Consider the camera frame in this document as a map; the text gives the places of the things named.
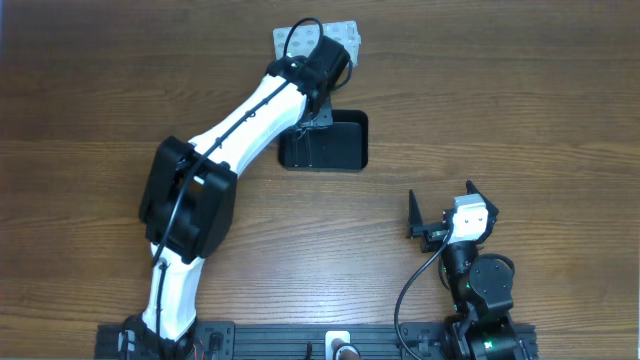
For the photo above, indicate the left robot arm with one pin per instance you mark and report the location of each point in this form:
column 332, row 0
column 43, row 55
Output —
column 260, row 120

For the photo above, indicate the white test tube rack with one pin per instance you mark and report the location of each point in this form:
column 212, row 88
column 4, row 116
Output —
column 345, row 35

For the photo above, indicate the mounting rail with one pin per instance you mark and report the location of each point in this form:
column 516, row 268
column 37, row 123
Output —
column 280, row 345

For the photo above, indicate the black tray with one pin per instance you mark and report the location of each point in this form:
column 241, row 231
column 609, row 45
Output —
column 340, row 147

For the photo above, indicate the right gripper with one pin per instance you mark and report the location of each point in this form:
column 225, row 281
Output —
column 435, row 239

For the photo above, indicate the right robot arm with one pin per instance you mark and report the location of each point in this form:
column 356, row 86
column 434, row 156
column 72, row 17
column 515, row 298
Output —
column 482, row 290

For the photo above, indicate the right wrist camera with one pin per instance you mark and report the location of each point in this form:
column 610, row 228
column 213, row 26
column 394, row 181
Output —
column 470, row 220

